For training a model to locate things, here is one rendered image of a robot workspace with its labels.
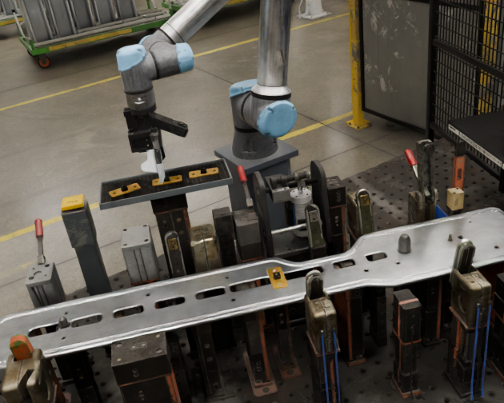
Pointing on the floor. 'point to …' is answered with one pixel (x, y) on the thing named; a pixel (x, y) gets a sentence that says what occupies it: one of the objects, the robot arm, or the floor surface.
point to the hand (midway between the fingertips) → (164, 171)
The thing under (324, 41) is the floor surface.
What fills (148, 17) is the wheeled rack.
